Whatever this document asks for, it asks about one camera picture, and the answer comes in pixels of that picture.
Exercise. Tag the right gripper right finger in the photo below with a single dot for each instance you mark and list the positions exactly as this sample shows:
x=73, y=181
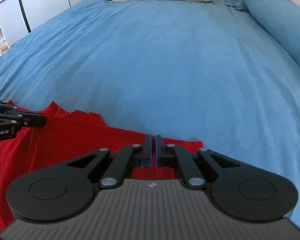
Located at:
x=178, y=158

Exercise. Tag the folded blue duvet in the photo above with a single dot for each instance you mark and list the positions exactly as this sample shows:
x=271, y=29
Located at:
x=280, y=18

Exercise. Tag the blue bed sheet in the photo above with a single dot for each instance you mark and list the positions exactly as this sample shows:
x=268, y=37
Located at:
x=184, y=70

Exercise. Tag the white shelf unit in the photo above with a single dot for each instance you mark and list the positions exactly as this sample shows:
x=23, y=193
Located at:
x=12, y=24

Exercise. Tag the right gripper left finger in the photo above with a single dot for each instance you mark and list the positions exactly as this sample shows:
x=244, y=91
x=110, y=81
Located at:
x=125, y=160

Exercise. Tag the red knit sweater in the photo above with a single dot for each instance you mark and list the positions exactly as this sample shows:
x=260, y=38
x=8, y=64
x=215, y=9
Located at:
x=65, y=136

